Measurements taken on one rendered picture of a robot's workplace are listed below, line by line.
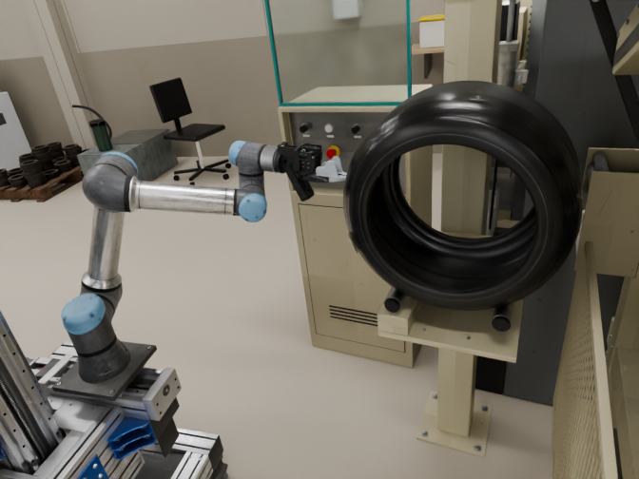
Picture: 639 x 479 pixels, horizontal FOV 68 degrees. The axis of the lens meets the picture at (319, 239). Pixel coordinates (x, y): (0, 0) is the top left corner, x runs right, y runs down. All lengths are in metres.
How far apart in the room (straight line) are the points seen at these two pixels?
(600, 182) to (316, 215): 1.16
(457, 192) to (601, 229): 0.40
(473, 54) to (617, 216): 0.57
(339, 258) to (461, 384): 0.74
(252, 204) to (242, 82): 4.34
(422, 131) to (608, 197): 0.57
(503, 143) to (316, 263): 1.36
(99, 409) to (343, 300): 1.17
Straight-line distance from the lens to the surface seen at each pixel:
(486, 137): 1.05
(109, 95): 6.53
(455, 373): 1.92
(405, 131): 1.08
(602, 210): 1.43
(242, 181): 1.40
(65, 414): 1.70
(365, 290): 2.20
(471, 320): 1.43
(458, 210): 1.53
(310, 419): 2.24
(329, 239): 2.12
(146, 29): 6.03
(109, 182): 1.31
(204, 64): 5.71
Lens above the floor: 1.68
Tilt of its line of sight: 28 degrees down
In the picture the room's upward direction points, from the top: 7 degrees counter-clockwise
